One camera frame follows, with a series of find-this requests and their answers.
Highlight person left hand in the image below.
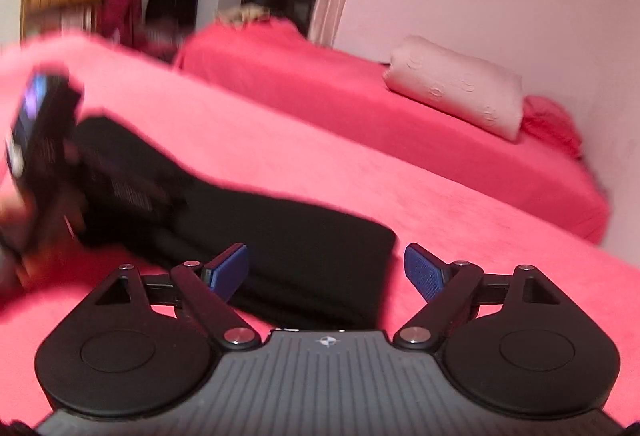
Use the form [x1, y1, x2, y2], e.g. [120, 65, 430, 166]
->
[1, 193, 55, 291]

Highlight pale pink rolled quilt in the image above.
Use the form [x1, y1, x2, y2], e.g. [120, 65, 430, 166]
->
[384, 36, 524, 142]

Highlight far pink bed blanket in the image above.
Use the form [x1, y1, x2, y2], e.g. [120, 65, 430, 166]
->
[175, 18, 610, 243]

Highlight folded red blanket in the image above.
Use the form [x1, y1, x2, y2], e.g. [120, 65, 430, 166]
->
[521, 96, 582, 159]

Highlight beige cloth on bed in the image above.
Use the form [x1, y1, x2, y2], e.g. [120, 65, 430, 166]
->
[214, 3, 270, 28]

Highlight near pink bed blanket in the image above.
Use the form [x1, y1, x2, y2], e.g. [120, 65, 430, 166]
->
[1, 34, 639, 423]

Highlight black pants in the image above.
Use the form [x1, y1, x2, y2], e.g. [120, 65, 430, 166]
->
[73, 116, 397, 330]

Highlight pink bed blanket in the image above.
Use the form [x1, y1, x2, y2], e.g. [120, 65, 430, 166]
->
[175, 18, 610, 243]
[1, 34, 639, 423]

